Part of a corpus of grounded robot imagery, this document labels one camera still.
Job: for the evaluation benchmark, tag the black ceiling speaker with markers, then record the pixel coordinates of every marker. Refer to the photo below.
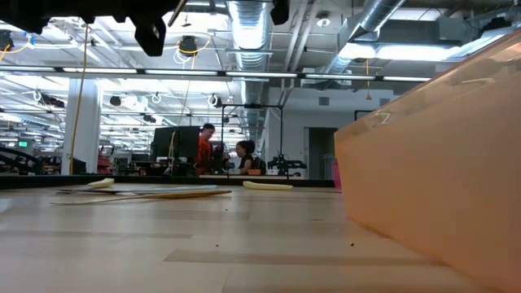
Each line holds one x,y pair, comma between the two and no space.
115,101
217,101

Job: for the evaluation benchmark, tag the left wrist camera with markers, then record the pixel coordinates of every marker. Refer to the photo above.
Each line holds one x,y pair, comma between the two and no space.
150,40

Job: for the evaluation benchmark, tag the white building pillar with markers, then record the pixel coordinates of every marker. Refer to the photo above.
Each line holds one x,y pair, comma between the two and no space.
87,130

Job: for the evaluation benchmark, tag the black ceiling camera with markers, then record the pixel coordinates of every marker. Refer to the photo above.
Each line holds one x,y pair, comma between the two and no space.
188,44

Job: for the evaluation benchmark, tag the red background equipment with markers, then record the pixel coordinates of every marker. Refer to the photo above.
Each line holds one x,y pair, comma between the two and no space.
103,163

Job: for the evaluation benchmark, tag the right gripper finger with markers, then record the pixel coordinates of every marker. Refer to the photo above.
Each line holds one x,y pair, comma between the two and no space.
281,11

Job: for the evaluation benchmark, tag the green exit sign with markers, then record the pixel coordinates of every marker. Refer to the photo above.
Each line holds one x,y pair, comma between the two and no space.
23,143

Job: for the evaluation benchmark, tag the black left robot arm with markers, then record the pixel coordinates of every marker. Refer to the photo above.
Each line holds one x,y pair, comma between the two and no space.
49,10

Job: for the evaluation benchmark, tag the black tubular frame stand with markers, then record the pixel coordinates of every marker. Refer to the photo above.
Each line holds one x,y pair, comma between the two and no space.
252,106

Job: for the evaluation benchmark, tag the round ceiling fixture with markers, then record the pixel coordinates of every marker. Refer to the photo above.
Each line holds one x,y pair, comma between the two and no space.
323,20

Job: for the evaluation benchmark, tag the large silver spiral duct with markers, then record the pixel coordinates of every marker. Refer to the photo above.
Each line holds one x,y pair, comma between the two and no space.
248,28

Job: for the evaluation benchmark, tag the black background robot arm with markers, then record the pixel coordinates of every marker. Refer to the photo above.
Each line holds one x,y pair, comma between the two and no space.
285,164

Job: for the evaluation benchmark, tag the orange plastic bin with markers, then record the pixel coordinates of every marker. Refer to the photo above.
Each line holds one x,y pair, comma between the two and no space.
427,183

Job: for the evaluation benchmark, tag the dark ceiling fixture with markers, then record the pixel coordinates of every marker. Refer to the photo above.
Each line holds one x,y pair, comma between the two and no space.
494,25

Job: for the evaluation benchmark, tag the standing person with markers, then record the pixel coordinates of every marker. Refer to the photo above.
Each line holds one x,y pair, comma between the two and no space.
203,152

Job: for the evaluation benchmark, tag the slanted silver air duct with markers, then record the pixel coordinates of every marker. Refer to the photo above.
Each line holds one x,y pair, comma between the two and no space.
366,20

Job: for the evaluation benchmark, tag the grey door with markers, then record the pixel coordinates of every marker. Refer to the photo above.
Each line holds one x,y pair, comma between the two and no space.
321,154

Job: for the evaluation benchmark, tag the black computer monitor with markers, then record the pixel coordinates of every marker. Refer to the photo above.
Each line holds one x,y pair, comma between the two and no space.
171,142

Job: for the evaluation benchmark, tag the black ceiling device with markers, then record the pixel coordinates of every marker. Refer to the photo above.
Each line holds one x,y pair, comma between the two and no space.
5,40

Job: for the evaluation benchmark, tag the small orange box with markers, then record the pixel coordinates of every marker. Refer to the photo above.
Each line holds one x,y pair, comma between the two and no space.
254,172

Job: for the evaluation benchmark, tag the seated person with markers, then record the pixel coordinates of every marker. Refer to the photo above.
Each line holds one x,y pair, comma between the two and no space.
246,160

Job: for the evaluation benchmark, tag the silver metal knife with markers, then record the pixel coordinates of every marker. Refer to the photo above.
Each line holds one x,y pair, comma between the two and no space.
175,189

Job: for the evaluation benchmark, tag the black aluminium table frame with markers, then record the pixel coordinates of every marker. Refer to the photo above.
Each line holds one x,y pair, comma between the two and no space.
49,180

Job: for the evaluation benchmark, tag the long ceiling light strip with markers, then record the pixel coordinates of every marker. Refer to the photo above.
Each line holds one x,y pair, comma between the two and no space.
260,74

